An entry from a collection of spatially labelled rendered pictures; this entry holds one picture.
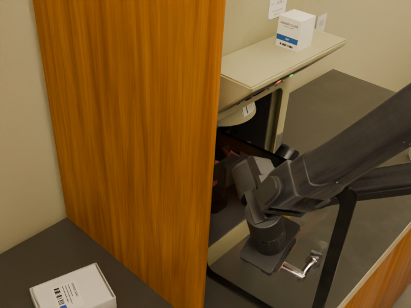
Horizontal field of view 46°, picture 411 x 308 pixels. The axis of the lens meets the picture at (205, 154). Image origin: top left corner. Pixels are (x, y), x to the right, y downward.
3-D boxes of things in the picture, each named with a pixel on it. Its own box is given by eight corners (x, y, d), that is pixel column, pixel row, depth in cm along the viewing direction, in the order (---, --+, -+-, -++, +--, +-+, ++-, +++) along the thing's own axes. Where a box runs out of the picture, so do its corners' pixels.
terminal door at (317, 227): (199, 267, 114) (207, 124, 91) (315, 340, 100) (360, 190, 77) (197, 270, 114) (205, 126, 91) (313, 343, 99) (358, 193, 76)
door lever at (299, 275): (273, 245, 94) (274, 236, 93) (317, 270, 90) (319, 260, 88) (258, 262, 91) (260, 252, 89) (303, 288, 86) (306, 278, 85)
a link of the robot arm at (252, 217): (249, 230, 71) (286, 218, 71) (237, 191, 75) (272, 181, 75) (255, 249, 77) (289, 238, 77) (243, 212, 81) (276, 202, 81)
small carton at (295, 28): (274, 44, 94) (279, 14, 90) (289, 38, 97) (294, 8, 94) (296, 52, 91) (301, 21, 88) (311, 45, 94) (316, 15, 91)
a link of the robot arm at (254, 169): (279, 190, 67) (323, 197, 71) (255, 128, 73) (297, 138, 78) (233, 234, 74) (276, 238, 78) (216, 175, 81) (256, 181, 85)
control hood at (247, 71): (196, 115, 90) (199, 65, 84) (294, 65, 110) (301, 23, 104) (244, 139, 84) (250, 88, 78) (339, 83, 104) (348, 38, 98)
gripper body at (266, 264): (238, 259, 83) (232, 241, 77) (270, 213, 87) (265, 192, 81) (271, 278, 80) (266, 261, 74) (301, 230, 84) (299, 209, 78)
